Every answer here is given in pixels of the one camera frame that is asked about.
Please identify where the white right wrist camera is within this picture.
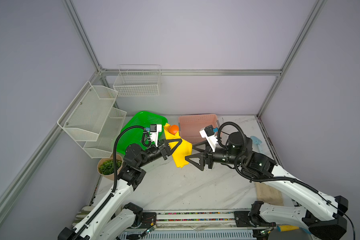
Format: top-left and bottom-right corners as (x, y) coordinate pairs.
(200, 125), (218, 152)

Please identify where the orange plastic spoon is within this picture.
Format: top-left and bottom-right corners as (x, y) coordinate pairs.
(169, 125), (180, 135)

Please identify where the white mesh two-tier shelf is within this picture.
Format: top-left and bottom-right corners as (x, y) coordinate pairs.
(57, 82), (127, 159)

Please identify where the white wire wall basket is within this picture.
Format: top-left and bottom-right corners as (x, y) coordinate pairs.
(113, 65), (162, 97)

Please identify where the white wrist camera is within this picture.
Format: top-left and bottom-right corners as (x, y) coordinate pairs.
(149, 124), (163, 147)
(200, 125), (218, 152)

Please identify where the right beige work glove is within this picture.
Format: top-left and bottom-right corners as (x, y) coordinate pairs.
(255, 183), (284, 206)

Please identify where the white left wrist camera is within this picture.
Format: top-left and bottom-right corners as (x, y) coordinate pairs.
(149, 124), (163, 147)

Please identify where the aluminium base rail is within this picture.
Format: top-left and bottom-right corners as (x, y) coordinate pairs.
(107, 207), (326, 240)

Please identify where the blue yellow garden fork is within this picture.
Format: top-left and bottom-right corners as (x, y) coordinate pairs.
(277, 225), (311, 235)

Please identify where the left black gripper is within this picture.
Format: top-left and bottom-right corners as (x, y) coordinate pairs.
(137, 138), (182, 169)

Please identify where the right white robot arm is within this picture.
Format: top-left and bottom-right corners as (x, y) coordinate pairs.
(185, 122), (351, 240)

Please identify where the potted green succulent plant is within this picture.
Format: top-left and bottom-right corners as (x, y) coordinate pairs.
(97, 154), (123, 181)

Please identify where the left green-striped work glove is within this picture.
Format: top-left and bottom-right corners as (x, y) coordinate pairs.
(72, 206), (95, 227)

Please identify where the green plastic basket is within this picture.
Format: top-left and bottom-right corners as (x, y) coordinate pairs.
(117, 111), (168, 155)

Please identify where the yellow paper napkin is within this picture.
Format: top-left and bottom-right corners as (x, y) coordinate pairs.
(163, 123), (193, 168)

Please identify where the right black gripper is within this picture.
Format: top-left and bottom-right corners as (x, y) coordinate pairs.
(183, 138), (242, 171)

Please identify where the light blue garden trowel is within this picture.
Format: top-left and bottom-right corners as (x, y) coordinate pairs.
(251, 136), (264, 154)

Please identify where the pink plastic basket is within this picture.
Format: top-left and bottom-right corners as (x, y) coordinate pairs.
(179, 114), (218, 144)

